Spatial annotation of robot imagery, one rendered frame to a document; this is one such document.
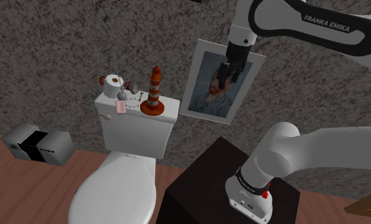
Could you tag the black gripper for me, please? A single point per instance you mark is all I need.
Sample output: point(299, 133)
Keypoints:
point(237, 54)

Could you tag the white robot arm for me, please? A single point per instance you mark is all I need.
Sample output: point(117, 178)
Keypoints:
point(328, 149)

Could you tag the red and white lighthouse figure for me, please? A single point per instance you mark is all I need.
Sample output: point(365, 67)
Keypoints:
point(153, 93)

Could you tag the small gold key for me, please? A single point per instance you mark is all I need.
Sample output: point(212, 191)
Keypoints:
point(139, 95)

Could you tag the grey and red cone shape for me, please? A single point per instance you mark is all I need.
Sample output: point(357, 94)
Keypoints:
point(134, 87)

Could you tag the pink soap bar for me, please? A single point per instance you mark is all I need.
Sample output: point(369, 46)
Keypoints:
point(120, 108)

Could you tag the dark robot stand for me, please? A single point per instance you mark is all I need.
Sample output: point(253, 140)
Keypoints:
point(200, 189)

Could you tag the white toilet paper roll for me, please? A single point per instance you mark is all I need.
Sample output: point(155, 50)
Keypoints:
point(112, 86)

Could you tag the brown wooden furniture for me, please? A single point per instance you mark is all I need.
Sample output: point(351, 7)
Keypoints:
point(366, 208)

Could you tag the grey and black box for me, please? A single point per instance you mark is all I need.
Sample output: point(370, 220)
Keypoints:
point(53, 147)

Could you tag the framed portrait wall picture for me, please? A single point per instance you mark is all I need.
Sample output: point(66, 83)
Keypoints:
point(200, 93)

